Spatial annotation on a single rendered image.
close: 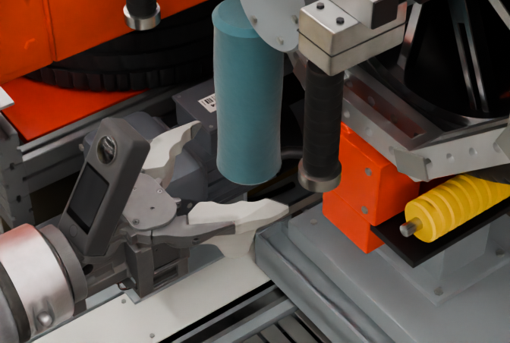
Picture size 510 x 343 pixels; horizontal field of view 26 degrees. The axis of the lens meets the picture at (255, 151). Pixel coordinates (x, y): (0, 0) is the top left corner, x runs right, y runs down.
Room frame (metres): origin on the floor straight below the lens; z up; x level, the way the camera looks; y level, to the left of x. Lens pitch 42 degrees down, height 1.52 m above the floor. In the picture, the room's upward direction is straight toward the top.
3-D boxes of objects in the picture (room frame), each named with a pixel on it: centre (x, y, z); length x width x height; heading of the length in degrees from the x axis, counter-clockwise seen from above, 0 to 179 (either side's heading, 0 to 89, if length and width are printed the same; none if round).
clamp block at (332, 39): (0.83, -0.09, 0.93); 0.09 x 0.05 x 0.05; 126
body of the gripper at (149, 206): (0.67, 0.12, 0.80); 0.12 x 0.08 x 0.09; 126
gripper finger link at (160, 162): (0.77, 0.08, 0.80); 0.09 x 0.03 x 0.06; 160
